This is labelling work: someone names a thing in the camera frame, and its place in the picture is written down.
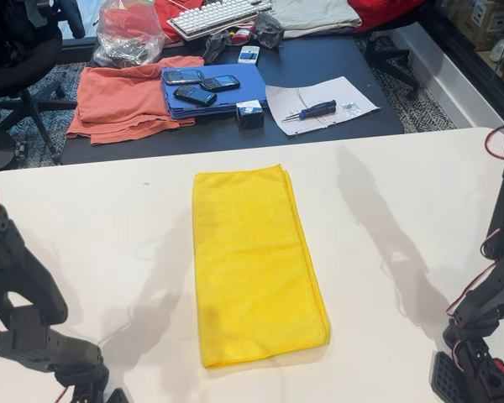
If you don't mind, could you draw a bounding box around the yellow microfiber towel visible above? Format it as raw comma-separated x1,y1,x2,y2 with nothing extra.
192,165,332,370

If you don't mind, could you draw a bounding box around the small black box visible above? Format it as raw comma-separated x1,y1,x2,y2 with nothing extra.
235,99,265,132

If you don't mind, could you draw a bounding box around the blue plastic folder stack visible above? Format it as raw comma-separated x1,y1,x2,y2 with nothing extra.
160,62,270,119

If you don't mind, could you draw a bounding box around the blue black screwdriver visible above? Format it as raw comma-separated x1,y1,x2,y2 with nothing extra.
281,99,338,123

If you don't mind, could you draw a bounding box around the black keypad phone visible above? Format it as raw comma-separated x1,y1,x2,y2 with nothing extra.
172,86,218,106
199,74,241,92
162,69,206,85

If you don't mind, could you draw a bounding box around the small white device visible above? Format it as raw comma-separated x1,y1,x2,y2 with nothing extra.
238,45,260,65

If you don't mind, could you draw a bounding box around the white lined paper sheet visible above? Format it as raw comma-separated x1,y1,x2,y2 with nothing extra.
265,76,382,137

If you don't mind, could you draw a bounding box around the dark desk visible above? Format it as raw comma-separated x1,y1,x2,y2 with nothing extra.
60,33,406,165

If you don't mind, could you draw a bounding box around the grey crumpled plastic bag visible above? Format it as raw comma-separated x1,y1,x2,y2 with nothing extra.
202,32,234,65
254,12,286,50

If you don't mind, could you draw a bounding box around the small red packet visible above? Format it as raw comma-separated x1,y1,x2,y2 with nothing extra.
230,25,257,45

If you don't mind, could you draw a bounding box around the orange folded shirt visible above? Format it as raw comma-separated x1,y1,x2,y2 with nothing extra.
65,55,206,146

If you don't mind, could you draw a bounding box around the white computer keyboard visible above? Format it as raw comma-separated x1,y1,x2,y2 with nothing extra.
166,0,274,42

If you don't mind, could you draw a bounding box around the beige folded cloth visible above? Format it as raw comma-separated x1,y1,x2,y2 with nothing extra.
270,0,363,39

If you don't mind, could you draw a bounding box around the red printed shirt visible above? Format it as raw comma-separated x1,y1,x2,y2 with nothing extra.
153,0,205,43

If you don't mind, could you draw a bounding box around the clear plastic bag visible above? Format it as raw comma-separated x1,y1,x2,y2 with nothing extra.
92,0,165,68

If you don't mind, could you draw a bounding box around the red fabric bag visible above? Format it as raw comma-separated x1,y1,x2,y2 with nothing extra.
346,0,428,34

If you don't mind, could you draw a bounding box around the brown cardboard box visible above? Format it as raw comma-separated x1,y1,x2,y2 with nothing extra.
455,0,504,47

